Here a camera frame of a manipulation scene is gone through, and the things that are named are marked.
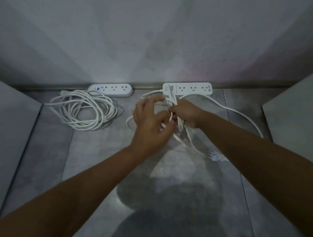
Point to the person's right hand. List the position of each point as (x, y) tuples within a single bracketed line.
[(189, 113)]

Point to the person's left hand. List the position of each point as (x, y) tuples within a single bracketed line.
[(145, 127)]

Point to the person's right fingers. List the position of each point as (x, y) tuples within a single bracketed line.
[(176, 112)]

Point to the person's left thumb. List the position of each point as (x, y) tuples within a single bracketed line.
[(168, 127)]

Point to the person's right forearm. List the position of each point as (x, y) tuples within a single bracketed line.
[(259, 171)]

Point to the person's left forearm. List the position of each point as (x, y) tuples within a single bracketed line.
[(73, 195)]

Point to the white rectangular power strip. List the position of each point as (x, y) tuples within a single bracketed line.
[(190, 88)]

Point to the white rounded power strip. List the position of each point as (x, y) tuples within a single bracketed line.
[(113, 89)]

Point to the grey furniture block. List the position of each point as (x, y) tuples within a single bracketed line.
[(14, 136), (291, 117)]

